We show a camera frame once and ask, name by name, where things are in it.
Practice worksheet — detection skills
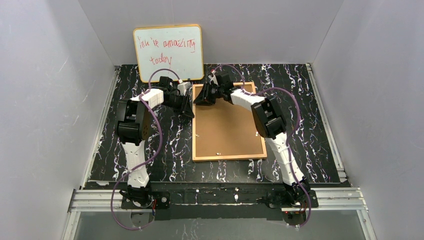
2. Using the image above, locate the light wooden picture frame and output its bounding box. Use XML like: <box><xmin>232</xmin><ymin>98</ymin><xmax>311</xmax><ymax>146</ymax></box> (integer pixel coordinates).
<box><xmin>191</xmin><ymin>81</ymin><xmax>269</xmax><ymax>163</ymax></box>

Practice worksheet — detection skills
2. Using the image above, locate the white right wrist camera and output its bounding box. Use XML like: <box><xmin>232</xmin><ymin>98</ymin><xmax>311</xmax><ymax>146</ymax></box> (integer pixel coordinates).
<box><xmin>208</xmin><ymin>74</ymin><xmax>219</xmax><ymax>86</ymax></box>

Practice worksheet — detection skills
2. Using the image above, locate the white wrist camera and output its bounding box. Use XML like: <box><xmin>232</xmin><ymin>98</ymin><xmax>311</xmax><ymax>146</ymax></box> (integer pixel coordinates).
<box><xmin>208</xmin><ymin>74</ymin><xmax>219</xmax><ymax>86</ymax></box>
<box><xmin>177</xmin><ymin>81</ymin><xmax>192</xmax><ymax>96</ymax></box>

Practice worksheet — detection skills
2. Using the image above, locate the orange rimmed whiteboard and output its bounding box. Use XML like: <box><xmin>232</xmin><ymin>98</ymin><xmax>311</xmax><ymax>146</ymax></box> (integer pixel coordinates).
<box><xmin>133</xmin><ymin>24</ymin><xmax>205</xmax><ymax>83</ymax></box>

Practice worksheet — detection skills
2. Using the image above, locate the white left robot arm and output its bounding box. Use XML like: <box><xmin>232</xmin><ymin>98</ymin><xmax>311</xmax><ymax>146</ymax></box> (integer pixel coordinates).
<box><xmin>114</xmin><ymin>76</ymin><xmax>195</xmax><ymax>189</ymax></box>

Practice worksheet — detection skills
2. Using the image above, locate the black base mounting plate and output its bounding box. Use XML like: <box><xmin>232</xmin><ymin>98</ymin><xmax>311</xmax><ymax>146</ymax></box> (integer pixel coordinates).
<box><xmin>119</xmin><ymin>187</ymin><xmax>319</xmax><ymax>221</ymax></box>

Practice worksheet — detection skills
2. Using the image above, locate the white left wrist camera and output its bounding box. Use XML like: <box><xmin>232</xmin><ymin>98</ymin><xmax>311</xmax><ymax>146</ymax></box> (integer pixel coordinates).
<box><xmin>177</xmin><ymin>81</ymin><xmax>192</xmax><ymax>96</ymax></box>

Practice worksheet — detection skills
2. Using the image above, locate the aluminium front rail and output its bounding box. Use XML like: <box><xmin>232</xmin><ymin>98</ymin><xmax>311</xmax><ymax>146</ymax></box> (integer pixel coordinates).
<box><xmin>68</xmin><ymin>187</ymin><xmax>368</xmax><ymax>212</ymax></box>

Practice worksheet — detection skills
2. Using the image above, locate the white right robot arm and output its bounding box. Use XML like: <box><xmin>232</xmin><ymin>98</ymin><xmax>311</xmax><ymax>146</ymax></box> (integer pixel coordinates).
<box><xmin>193</xmin><ymin>74</ymin><xmax>307</xmax><ymax>188</ymax></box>

